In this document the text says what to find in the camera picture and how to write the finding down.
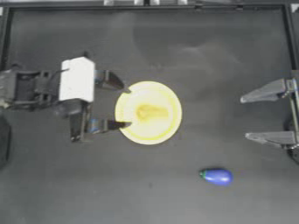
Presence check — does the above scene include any brown toy chicken wing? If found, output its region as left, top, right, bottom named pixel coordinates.
left=135, top=102, right=172, bottom=121

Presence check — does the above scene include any yellow round plate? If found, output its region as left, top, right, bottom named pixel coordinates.
left=113, top=80, right=183, bottom=146

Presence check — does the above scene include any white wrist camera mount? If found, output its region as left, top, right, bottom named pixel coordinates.
left=57, top=56, right=97, bottom=103

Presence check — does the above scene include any blue toy eggplant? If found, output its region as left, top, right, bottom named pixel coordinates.
left=199, top=167, right=235, bottom=187

